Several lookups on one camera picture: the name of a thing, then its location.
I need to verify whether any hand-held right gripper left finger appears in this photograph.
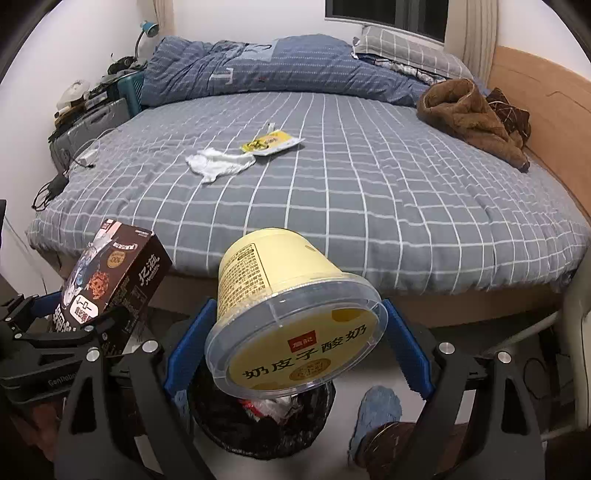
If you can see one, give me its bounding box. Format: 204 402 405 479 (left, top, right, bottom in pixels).
55 298 218 480

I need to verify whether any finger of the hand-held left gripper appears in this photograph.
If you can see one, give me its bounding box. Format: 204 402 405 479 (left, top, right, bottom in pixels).
0 291 64 339
18 305 132 358

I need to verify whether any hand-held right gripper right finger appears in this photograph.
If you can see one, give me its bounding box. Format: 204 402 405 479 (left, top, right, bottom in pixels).
381 299 550 480

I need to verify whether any brown printed carton box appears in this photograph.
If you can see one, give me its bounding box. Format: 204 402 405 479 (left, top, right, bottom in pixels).
46 218 174 358

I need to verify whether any clear plastic bag red print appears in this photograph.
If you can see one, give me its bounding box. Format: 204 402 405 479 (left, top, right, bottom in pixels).
240 394 305 423

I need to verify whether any yellow yogurt cup clear lid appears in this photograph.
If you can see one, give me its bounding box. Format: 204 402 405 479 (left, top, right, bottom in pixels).
204 227 387 400

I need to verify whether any black trash bin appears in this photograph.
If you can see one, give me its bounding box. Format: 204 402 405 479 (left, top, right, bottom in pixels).
187 381 337 460

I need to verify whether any blue slipper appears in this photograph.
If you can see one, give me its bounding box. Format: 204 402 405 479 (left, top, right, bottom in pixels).
348 385 402 462

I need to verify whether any wooden bed base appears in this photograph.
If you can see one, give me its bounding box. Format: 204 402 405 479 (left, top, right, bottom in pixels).
152 272 565 329

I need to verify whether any white crumpled tissue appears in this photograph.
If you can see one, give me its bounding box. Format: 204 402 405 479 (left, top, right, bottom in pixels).
185 148 256 184

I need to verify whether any grey ribbed suitcase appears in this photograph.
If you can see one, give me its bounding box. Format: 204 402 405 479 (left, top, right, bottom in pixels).
48 97 132 171

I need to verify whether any yellow and white sachet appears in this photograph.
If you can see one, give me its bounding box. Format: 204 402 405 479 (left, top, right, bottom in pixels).
240 130 305 157

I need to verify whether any teal plastic stool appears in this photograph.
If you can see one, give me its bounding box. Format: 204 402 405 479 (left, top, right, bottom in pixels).
117 71 148 118

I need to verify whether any brown fleece garment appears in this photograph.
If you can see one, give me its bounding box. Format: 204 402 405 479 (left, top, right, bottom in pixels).
416 78 532 174

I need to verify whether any dark clutter pile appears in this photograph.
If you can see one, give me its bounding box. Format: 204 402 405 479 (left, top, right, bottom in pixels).
107 55 144 75

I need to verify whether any wooden bed headboard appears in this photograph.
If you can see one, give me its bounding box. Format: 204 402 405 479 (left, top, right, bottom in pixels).
487 45 591 222

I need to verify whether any blue desk lamp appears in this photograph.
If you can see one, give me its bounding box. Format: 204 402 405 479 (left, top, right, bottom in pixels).
134 21 158 61

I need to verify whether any blue striped quilt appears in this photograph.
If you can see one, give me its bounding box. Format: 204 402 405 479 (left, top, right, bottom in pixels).
139 34 432 109

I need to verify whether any grey checked pillow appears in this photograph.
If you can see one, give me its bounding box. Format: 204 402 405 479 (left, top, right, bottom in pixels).
353 25 474 84

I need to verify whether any beige curtain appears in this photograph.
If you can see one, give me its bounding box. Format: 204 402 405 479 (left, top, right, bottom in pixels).
443 0 499 84
154 0 175 38

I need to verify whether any dark window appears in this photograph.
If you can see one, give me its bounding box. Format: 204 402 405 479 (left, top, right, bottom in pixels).
325 0 450 44

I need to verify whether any black cable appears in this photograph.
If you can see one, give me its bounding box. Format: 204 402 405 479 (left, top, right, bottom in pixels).
32 166 70 210

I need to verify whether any white metal frame chair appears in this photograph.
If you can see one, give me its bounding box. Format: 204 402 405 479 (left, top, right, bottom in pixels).
480 268 591 439

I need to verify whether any white cable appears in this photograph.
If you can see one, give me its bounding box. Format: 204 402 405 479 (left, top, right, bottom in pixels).
71 129 121 160

